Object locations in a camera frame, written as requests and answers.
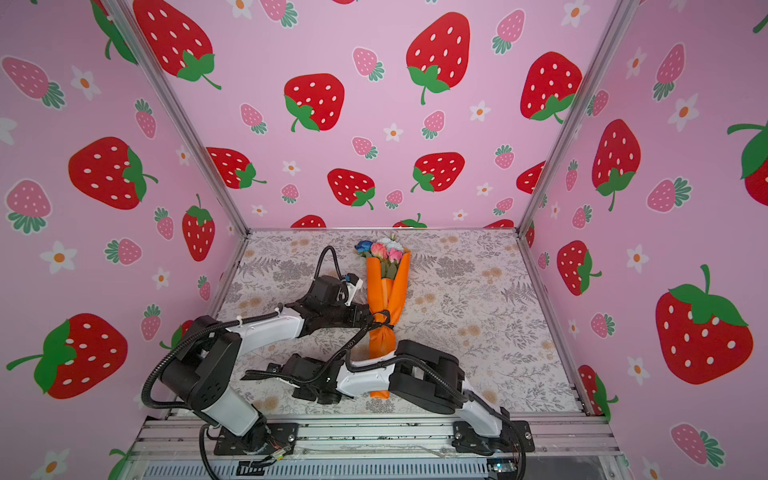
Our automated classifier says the black ribbon strap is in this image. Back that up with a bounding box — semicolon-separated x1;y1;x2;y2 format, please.
239;308;394;385

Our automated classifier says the orange wrapping paper sheet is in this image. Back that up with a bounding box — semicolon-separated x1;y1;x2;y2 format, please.
365;248;412;400

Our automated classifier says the blue fake rose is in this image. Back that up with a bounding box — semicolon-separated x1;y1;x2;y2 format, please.
355;240;373;257

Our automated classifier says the pink fake rose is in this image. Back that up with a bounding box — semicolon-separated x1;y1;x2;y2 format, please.
370;242;389;261
386;248;404;280

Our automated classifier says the white fake rose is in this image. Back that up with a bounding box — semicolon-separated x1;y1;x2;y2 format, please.
379;236;405;252

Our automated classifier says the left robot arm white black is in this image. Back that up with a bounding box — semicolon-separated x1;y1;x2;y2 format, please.
141;274;373;437

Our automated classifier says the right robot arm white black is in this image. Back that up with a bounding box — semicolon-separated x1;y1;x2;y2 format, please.
243;340;535;456

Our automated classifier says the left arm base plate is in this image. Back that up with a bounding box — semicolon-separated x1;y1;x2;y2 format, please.
214;422;299;457

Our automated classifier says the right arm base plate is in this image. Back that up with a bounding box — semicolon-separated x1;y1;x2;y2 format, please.
452;421;535;456

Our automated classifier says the left corner aluminium post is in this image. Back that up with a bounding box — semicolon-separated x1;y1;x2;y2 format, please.
104;0;250;238

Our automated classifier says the corner aluminium post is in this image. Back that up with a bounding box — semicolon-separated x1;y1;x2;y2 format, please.
104;0;250;238
517;0;639;238

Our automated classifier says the right corner aluminium post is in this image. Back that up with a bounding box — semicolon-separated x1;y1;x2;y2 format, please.
517;0;639;238

